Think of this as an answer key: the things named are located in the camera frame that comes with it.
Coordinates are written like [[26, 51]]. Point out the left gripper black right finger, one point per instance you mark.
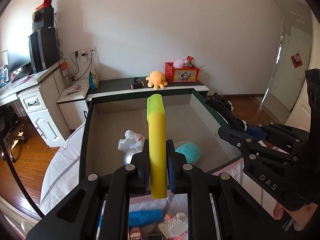
[[218, 208]]

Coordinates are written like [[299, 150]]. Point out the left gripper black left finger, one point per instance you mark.
[[98, 207]]

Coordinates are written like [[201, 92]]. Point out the blue highlighter marker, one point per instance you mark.
[[146, 217]]

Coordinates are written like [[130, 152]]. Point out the yellow highlighter marker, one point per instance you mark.
[[157, 146]]

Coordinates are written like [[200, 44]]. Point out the right hand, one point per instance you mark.
[[300, 217]]

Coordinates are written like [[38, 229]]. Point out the white striped quilt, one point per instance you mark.
[[62, 174]]

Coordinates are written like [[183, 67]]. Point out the pink white block toy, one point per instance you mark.
[[174, 227]]

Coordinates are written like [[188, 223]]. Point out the teal round plush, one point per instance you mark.
[[189, 149]]

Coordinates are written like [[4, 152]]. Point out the white figurine toy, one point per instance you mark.
[[132, 143]]

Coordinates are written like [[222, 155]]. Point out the pink storage tray box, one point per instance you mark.
[[188, 117]]

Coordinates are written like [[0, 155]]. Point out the white door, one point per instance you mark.
[[287, 77]]

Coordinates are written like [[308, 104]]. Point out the black office chair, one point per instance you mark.
[[11, 130]]

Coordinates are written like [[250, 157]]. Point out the white bedside stand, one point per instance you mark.
[[73, 105]]

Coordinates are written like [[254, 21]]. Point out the white desk with drawers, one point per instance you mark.
[[38, 96]]

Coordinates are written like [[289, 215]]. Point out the red storage crate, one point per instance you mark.
[[183, 75]]

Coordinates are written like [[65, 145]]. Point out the blue snack bag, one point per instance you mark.
[[93, 78]]

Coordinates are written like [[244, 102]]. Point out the pink plush toy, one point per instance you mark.
[[179, 64]]

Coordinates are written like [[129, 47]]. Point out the orange octopus plush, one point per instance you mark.
[[156, 80]]

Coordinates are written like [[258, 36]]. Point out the black computer monitor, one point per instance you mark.
[[19, 63]]

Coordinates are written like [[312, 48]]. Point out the black computer tower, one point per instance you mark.
[[43, 49]]

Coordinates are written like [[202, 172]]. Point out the black box on tower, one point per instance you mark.
[[43, 18]]

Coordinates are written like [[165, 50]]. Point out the wall power socket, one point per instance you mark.
[[85, 53]]

